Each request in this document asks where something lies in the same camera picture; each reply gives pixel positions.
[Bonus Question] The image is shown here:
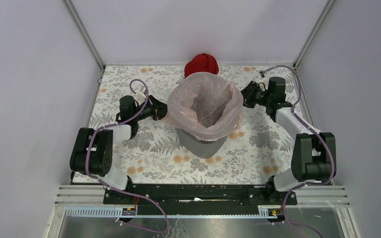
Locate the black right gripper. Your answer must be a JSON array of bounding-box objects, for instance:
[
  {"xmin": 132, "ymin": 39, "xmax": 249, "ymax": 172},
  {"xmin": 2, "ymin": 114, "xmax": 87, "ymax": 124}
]
[{"xmin": 230, "ymin": 81, "xmax": 272, "ymax": 109}]

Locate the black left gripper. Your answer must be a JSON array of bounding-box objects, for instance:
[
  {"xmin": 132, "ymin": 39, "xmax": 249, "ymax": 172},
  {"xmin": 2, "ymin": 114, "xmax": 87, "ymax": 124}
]
[{"xmin": 132, "ymin": 94, "xmax": 175, "ymax": 121}]

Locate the pink plastic trash bag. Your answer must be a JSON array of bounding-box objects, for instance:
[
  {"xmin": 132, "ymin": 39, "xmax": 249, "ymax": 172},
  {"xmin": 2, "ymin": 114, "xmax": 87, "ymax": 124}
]
[{"xmin": 167, "ymin": 72, "xmax": 244, "ymax": 141}]

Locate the grey mesh trash bin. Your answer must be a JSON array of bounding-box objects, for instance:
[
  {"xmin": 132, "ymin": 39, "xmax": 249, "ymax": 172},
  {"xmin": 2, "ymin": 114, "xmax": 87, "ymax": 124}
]
[{"xmin": 175, "ymin": 128, "xmax": 227, "ymax": 159}]

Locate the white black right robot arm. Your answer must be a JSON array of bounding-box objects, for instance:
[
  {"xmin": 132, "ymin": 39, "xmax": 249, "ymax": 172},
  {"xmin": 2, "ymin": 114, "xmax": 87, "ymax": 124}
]
[{"xmin": 241, "ymin": 77, "xmax": 336, "ymax": 204}]

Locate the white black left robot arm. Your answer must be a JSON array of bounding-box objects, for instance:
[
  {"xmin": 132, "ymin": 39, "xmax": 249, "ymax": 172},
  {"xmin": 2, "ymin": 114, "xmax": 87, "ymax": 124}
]
[{"xmin": 69, "ymin": 95, "xmax": 168, "ymax": 204}]

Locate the red cloth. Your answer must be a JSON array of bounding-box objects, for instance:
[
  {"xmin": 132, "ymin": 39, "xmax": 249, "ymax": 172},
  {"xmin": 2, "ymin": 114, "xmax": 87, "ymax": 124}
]
[{"xmin": 184, "ymin": 54, "xmax": 219, "ymax": 78}]

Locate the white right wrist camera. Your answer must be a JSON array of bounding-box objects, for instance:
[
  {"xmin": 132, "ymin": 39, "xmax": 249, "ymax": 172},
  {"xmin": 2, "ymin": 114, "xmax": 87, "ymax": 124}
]
[{"xmin": 258, "ymin": 76, "xmax": 270, "ymax": 91}]

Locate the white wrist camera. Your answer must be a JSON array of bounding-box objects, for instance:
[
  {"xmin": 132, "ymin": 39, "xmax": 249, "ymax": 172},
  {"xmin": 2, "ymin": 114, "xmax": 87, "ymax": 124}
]
[
  {"xmin": 135, "ymin": 85, "xmax": 147, "ymax": 104},
  {"xmin": 258, "ymin": 76, "xmax": 270, "ymax": 91}
]

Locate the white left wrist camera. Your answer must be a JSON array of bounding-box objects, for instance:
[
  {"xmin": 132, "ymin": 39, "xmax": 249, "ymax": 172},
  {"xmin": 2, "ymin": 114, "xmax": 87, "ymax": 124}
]
[{"xmin": 135, "ymin": 85, "xmax": 147, "ymax": 104}]

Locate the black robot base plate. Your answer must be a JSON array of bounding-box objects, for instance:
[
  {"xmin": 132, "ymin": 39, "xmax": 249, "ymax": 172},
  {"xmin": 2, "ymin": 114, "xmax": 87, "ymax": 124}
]
[{"xmin": 103, "ymin": 183, "xmax": 298, "ymax": 207}]

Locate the aluminium frame rail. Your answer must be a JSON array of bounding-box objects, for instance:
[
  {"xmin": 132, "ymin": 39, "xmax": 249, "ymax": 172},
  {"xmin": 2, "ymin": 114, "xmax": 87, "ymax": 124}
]
[{"xmin": 54, "ymin": 185, "xmax": 352, "ymax": 218}]

